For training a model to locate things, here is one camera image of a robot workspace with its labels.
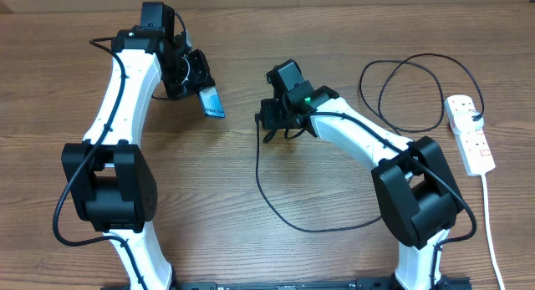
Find white power strip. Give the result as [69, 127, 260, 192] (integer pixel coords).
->
[445, 95, 496, 176]

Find white power strip cord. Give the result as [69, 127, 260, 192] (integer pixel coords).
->
[480, 174, 507, 290]

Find white charger adapter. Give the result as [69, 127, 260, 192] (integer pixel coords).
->
[450, 111, 484, 135]

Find Galaxy smartphone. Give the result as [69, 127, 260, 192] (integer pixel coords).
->
[198, 86, 226, 119]

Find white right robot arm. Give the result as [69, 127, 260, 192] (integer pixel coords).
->
[255, 59, 477, 289]

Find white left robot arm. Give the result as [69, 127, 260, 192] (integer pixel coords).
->
[52, 2, 226, 289]

